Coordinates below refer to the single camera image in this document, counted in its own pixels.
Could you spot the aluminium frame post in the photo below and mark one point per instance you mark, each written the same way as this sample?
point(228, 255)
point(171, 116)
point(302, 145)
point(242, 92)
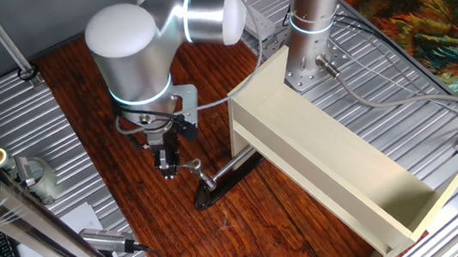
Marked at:
point(7, 43)

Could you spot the colourful patterned carpet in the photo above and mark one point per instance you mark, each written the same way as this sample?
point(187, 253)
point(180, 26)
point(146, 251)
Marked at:
point(423, 15)

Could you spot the white power strip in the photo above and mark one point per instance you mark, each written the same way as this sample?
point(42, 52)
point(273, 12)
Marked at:
point(262, 25)

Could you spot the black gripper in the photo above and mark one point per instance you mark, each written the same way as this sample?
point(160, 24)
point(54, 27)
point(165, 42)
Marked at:
point(165, 142)

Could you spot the brown wood grain board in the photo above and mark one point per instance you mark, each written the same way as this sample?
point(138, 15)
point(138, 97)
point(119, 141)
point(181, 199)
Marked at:
point(149, 224)

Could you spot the steel frame rail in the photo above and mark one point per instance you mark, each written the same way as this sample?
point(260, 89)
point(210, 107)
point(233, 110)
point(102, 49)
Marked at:
point(28, 225)

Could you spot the silver metal clamp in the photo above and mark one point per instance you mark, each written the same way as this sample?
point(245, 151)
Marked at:
point(24, 169)

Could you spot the black base metal crank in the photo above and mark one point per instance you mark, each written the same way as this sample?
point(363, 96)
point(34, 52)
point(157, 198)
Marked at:
point(204, 176)

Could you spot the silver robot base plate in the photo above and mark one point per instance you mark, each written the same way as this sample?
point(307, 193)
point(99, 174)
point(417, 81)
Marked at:
point(334, 66)

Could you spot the clear tape roll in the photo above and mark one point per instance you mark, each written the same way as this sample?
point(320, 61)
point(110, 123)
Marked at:
point(47, 184)

